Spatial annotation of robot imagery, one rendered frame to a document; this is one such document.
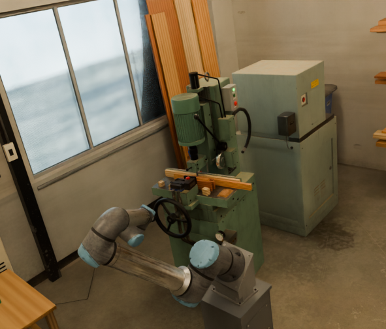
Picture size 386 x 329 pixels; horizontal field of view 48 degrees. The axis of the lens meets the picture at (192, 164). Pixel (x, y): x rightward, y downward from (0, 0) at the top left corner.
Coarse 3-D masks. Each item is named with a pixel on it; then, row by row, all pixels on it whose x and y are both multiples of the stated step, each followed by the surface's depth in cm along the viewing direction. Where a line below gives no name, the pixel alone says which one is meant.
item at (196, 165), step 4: (200, 156) 293; (204, 156) 293; (196, 160) 288; (200, 160) 289; (188, 164) 288; (192, 164) 286; (196, 164) 286; (200, 164) 290; (204, 164) 295; (192, 168) 288; (196, 168) 286; (200, 168) 290
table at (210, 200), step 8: (168, 184) 301; (152, 192) 302; (160, 192) 297; (168, 192) 293; (200, 192) 283; (216, 192) 279; (232, 192) 276; (240, 192) 282; (200, 200) 280; (208, 200) 276; (216, 200) 272; (224, 200) 269; (232, 200) 273; (192, 208) 275
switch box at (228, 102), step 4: (228, 84) 293; (232, 84) 292; (224, 88) 286; (228, 88) 285; (232, 88) 287; (224, 92) 287; (228, 92) 286; (232, 92) 288; (236, 92) 293; (224, 96) 289; (228, 96) 287; (232, 96) 288; (236, 96) 294; (224, 100) 290; (228, 100) 288; (232, 100) 289; (236, 100) 294; (224, 104) 292; (228, 104) 290; (232, 104) 290; (236, 104) 295; (228, 108) 291; (232, 108) 290
